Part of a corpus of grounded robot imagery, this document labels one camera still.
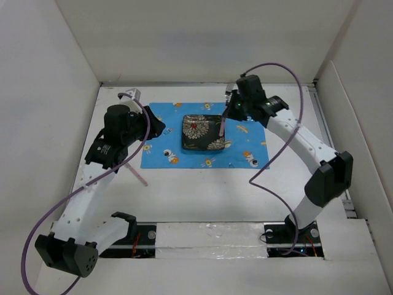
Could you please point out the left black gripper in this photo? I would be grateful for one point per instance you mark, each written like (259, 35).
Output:
(156, 126)

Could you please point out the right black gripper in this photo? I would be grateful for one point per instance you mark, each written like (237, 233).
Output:
(231, 112)

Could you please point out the pink-handled fork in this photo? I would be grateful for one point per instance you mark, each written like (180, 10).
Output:
(223, 116)

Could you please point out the blue space-print cloth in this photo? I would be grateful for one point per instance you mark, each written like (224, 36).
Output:
(245, 142)

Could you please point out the black floral square plate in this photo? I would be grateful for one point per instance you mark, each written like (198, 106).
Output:
(202, 133)

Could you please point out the pink-handled knife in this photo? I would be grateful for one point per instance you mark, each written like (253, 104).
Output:
(136, 174)

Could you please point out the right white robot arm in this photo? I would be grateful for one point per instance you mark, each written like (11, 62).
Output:
(331, 171)

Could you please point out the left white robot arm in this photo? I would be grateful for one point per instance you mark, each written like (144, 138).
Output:
(74, 243)

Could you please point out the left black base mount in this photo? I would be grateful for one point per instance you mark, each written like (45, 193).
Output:
(140, 246)

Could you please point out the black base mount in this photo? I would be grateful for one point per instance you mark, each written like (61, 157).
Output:
(279, 241)
(140, 246)

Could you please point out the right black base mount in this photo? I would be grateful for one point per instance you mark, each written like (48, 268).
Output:
(279, 241)

